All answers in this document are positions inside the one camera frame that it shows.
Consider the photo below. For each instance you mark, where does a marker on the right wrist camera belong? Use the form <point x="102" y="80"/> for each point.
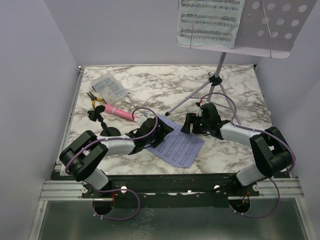
<point x="199" y="112"/>

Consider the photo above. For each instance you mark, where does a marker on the aluminium extrusion frame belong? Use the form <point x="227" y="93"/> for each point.
<point x="58" y="188"/>

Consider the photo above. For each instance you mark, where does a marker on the lilac music stand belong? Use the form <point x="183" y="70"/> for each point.
<point x="268" y="28"/>

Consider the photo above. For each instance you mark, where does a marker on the black microphone desk stand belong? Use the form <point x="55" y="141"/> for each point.
<point x="102" y="120"/>

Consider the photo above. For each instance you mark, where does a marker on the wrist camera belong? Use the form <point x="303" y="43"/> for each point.
<point x="199" y="112"/>
<point x="141" y="118"/>

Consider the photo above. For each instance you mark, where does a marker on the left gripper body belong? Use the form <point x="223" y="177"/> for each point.
<point x="159" y="135"/>

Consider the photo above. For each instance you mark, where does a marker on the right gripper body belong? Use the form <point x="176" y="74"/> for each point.
<point x="193" y="124"/>

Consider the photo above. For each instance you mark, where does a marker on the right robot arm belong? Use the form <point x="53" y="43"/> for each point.
<point x="270" y="151"/>

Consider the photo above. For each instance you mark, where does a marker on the pink toy microphone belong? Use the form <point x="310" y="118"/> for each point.
<point x="110" y="109"/>

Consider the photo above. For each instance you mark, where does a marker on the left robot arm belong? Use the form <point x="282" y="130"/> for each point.
<point x="82" y="157"/>

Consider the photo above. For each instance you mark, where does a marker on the yellow handled pliers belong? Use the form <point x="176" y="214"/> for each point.
<point x="95" y="99"/>

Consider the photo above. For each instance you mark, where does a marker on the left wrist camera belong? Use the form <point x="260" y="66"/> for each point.
<point x="141" y="118"/>

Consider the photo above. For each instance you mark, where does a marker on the lilac paper sheet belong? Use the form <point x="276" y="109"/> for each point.
<point x="178" y="149"/>

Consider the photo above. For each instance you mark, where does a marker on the white sheet music page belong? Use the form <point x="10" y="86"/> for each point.
<point x="209" y="23"/>

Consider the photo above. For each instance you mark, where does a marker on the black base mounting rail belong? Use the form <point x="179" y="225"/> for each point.
<point x="187" y="191"/>

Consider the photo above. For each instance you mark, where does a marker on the clear plastic compartment box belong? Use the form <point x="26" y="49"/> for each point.
<point x="109" y="89"/>

